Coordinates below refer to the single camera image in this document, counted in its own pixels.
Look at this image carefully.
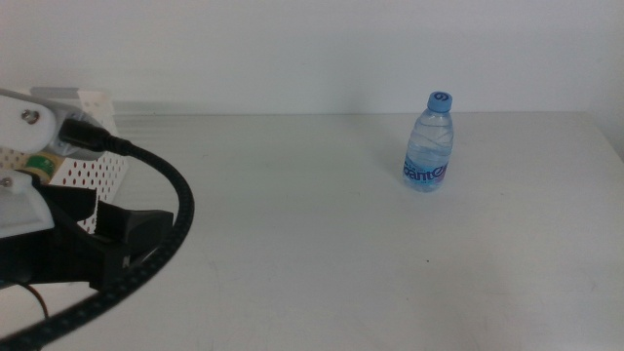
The clear water bottle blue cap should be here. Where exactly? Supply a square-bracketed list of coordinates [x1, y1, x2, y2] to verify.
[402, 90, 455, 193]

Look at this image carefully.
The thick black braided cable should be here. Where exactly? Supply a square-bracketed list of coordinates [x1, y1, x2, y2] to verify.
[0, 117, 197, 351]

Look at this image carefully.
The yellow juice bottle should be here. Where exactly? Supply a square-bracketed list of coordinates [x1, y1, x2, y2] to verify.
[19, 151, 65, 186]

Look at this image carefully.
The white perforated plastic basket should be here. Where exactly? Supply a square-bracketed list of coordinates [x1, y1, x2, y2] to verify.
[0, 86, 130, 235]

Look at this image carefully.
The thin dark wire left gripper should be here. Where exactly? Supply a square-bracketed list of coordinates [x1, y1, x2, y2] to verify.
[18, 281, 51, 320]

